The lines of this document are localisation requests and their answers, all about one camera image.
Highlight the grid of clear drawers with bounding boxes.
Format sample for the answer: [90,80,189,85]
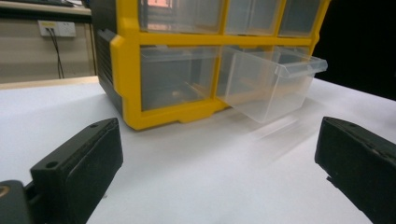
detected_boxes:
[138,0,321,112]

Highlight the yellow black organizer cabinet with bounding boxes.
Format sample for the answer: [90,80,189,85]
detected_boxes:
[90,0,332,131]

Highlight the clear plastic organizer drawer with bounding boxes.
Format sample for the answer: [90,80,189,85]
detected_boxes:
[217,46,329,124]

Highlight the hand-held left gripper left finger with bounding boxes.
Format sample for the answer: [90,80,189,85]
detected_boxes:
[30,117,124,224]

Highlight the white wall socket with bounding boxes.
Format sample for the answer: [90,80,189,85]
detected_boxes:
[37,20,77,38]

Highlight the black wall rail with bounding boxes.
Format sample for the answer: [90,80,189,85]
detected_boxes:
[0,5,92,23]

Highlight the black power cable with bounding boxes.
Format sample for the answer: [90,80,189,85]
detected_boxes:
[45,27,65,79]

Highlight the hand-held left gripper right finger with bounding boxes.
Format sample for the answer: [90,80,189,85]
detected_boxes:
[314,116,396,224]

